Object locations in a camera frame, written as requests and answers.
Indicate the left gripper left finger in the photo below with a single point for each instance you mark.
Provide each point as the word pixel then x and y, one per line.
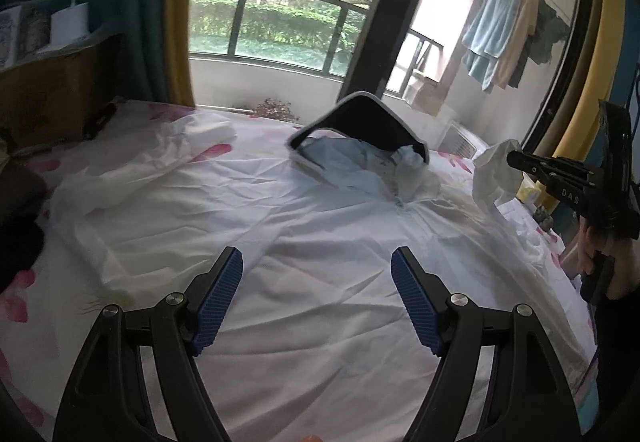
pixel 105 397

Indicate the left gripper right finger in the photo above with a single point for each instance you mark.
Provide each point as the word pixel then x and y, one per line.
pixel 528 397

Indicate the white sheer large garment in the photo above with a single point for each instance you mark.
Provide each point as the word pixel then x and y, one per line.
pixel 310 251

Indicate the black clothes hanger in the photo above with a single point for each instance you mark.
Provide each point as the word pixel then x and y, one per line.
pixel 364 117

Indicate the person right hand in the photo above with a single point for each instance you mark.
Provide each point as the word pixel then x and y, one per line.
pixel 624 252

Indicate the yellow curtain right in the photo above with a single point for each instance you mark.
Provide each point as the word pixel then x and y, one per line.
pixel 575 127

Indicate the yellow curtain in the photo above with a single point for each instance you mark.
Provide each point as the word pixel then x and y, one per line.
pixel 176 20
pixel 575 127

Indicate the small dark figurine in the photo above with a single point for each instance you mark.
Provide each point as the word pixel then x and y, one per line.
pixel 543 218

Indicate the yellow tissue pack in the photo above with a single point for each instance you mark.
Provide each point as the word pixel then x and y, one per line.
pixel 528 193

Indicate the white air conditioner unit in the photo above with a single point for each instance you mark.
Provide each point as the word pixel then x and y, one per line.
pixel 460 141

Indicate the dark hanging garment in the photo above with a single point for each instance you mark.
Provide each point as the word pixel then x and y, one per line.
pixel 549 29

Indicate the beige hanging cloth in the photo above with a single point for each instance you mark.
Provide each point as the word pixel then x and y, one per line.
pixel 525 26

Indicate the light blue hanging towel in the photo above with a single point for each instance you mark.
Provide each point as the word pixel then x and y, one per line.
pixel 486 39

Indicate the cardboard box on balcony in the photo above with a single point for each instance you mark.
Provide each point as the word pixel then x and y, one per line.
pixel 425 94

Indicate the floral pink bed sheet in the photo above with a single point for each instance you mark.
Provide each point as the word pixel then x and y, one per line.
pixel 60 271

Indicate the dark balcony railing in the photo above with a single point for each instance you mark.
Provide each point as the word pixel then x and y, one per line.
pixel 313 36

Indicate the dark window pillar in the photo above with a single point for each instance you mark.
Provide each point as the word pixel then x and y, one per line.
pixel 378 46

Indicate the brown cardboard box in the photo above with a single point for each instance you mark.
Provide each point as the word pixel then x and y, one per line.
pixel 62 98

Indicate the dried potted plant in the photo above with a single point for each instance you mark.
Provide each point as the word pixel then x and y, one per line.
pixel 275 109

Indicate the white desk lamp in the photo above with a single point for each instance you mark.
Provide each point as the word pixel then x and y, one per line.
pixel 67 26

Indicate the colourful small box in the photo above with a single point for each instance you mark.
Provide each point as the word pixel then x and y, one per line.
pixel 25 29

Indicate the yellow curtain left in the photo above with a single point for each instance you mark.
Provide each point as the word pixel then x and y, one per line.
pixel 176 20

